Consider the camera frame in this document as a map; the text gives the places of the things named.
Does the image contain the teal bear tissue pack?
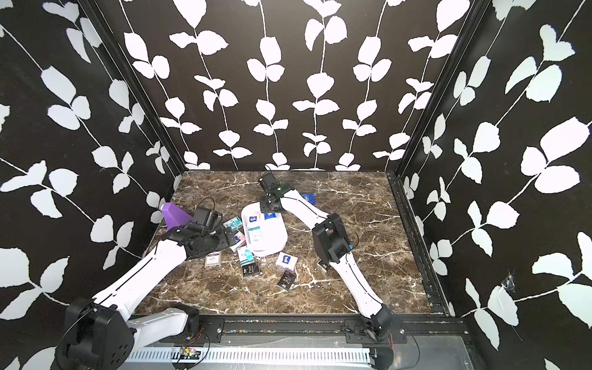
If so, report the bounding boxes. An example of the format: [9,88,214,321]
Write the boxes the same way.
[223,217,243,232]
[237,246,254,266]

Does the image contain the dark blue Tempo tissue pack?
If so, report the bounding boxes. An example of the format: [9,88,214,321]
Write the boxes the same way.
[302,193,316,205]

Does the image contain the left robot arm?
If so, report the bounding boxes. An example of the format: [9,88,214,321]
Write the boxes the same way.
[55,208,237,369]

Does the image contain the black tissue pack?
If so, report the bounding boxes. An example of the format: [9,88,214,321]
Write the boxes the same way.
[277,270,297,291]
[318,259,331,272]
[241,262,261,278]

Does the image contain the light blue cartoon tissue pack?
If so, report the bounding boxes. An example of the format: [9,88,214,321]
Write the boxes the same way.
[248,227,263,245]

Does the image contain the pink floral Tempo tissue pack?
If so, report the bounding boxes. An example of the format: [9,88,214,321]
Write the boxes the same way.
[248,212,261,228]

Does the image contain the purple plastic object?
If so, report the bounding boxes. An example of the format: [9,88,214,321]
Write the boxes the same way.
[161,202,192,231]

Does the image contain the white Tempo tissue pack front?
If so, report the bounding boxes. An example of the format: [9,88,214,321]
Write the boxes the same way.
[275,252,298,271]

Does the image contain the white red tissue pack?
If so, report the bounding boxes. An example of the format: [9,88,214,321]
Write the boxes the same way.
[204,251,221,268]

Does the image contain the pink Tempo tissue pack left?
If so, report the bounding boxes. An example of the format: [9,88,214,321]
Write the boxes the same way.
[229,231,246,252]

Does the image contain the teal bear tissue pack back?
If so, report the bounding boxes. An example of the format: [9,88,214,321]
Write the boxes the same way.
[223,217,243,232]

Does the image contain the white perforated cable duct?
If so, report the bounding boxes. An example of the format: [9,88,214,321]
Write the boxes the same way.
[126,347,374,366]

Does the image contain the black mounting rail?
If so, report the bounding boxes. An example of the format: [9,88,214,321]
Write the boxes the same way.
[133,315,473,345]

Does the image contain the white plastic storage box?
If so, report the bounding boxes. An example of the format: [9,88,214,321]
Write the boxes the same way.
[240,203,288,257]

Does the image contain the black tissue pack right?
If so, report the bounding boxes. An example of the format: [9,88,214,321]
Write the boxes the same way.
[318,259,331,272]

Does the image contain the black tissue pack middle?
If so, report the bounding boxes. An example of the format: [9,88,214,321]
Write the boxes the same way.
[241,262,261,278]

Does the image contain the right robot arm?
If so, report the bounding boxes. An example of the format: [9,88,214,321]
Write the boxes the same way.
[258,172,396,342]

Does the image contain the teal bear tissue pack front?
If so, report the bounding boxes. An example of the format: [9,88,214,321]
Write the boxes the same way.
[237,246,254,266]

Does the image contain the black tissue pack front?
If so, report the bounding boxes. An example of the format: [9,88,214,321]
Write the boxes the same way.
[277,270,297,291]

